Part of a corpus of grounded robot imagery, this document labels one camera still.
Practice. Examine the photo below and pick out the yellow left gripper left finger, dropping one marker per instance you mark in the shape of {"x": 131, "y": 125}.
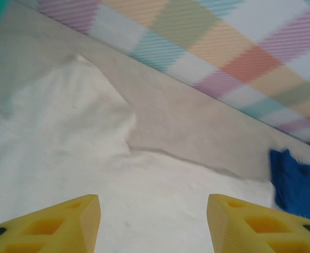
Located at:
{"x": 52, "y": 226}

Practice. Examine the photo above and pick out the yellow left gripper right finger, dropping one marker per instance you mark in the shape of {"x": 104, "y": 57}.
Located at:
{"x": 260, "y": 226}

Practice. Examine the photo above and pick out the white t-shirt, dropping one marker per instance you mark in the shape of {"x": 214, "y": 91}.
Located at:
{"x": 91, "y": 158}

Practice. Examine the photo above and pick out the folded blue t-shirt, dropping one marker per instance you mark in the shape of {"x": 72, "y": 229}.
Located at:
{"x": 294, "y": 184}

